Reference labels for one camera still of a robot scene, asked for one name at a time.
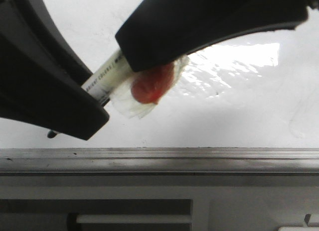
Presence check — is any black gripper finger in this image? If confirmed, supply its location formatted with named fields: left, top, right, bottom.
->
left=115, top=0, right=308, bottom=72
left=0, top=0, right=109, bottom=140

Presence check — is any white whiteboard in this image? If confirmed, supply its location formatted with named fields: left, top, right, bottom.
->
left=0, top=0, right=319, bottom=174

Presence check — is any white plastic tray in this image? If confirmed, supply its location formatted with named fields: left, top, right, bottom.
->
left=278, top=226, right=319, bottom=231

